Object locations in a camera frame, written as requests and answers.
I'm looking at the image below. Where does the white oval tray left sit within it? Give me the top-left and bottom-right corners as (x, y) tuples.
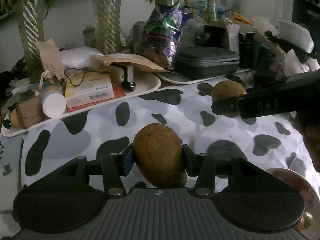
(1, 71), (162, 138)

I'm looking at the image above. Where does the purple foil snack bag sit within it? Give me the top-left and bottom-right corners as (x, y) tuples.
(137, 2), (193, 71)

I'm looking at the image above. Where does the cow print tablecloth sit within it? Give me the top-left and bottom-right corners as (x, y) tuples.
(0, 76), (320, 235)

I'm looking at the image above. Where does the glass vase with bamboo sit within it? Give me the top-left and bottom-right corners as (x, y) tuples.
(1, 0), (53, 83)

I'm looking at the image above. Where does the white floral plate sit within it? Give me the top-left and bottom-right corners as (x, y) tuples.
(266, 168), (319, 239)

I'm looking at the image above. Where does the brown paper envelope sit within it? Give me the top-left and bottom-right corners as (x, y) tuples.
(91, 53), (166, 73)

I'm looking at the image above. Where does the black zip case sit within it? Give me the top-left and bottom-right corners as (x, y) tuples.
(174, 47), (240, 78)

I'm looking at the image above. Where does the yellow white medicine box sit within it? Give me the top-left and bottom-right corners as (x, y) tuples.
(65, 72), (114, 108)

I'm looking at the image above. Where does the brown mango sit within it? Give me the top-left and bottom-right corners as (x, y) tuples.
(133, 124), (187, 189)
(211, 80), (247, 102)

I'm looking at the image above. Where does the white pill bottle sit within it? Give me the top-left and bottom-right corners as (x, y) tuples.
(40, 86), (67, 119)

